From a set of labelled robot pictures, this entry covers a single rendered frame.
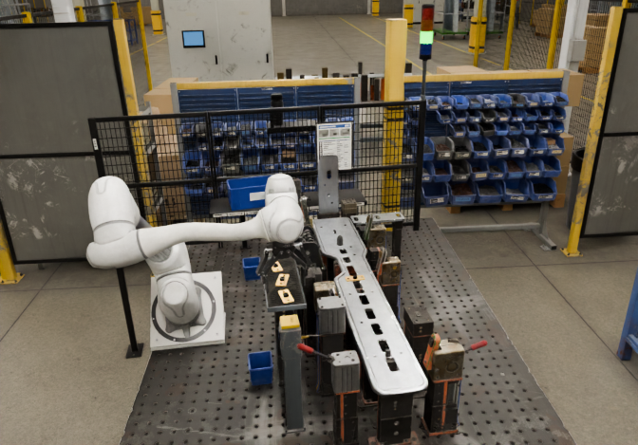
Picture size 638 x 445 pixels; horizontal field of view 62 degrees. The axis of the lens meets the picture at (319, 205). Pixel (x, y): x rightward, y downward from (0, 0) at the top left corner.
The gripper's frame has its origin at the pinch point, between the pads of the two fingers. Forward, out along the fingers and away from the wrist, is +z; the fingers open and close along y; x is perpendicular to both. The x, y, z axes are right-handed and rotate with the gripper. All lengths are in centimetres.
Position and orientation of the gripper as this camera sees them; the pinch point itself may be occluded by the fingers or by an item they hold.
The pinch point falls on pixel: (285, 285)
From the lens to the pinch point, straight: 193.6
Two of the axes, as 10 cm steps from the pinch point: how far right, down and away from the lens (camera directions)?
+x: -3.3, -3.6, 8.7
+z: 0.2, 9.2, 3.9
